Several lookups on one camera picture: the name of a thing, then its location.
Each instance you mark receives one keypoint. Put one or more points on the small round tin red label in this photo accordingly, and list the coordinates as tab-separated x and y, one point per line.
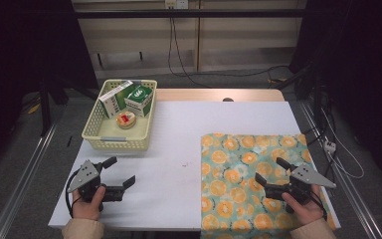
126	120

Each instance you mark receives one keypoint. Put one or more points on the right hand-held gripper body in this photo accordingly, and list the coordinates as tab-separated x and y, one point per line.
306	176

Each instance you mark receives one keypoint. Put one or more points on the pale yellow plastic basket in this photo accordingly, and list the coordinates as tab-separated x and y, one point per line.
112	143

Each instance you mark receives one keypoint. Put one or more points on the aluminium floor rail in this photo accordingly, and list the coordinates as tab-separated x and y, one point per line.
23	186
354	195

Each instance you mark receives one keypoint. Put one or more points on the white wall outlet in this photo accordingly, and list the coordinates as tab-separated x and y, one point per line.
176	4

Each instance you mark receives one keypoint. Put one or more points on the person's left hand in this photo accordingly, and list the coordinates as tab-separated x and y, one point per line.
88	209

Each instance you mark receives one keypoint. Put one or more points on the black furniture leg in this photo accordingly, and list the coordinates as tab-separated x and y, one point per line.
99	60
141	55

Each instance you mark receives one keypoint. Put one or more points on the white power strip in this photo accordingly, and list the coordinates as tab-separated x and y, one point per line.
330	146

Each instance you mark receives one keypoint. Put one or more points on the beige vertical post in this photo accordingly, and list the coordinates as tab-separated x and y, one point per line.
198	43

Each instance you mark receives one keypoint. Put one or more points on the yellow floor tape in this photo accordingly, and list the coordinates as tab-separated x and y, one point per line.
34	108

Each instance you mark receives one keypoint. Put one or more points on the beige background furniture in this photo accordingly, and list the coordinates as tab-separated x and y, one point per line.
245	36

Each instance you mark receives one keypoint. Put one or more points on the dark curtain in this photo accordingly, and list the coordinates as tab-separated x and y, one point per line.
361	66
23	49

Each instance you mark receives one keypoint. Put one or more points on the small black stick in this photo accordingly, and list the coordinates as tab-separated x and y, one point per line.
69	141

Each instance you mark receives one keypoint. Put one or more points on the small green box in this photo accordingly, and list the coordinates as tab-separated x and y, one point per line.
140	95

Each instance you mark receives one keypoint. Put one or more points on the orange slice print bag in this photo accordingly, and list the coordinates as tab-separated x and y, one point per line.
238	159

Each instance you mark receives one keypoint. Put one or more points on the black metal crossbar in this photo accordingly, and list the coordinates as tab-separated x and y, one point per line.
185	13

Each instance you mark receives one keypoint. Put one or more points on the black metal stand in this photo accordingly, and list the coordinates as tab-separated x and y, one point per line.
44	106
295	78

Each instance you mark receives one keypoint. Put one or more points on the tall green and white box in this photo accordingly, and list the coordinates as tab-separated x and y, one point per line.
111	99

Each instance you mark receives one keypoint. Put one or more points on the person's right hand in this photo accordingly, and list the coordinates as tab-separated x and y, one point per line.
306	210

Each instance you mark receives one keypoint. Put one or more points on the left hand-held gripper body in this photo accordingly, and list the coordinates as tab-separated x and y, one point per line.
86	176

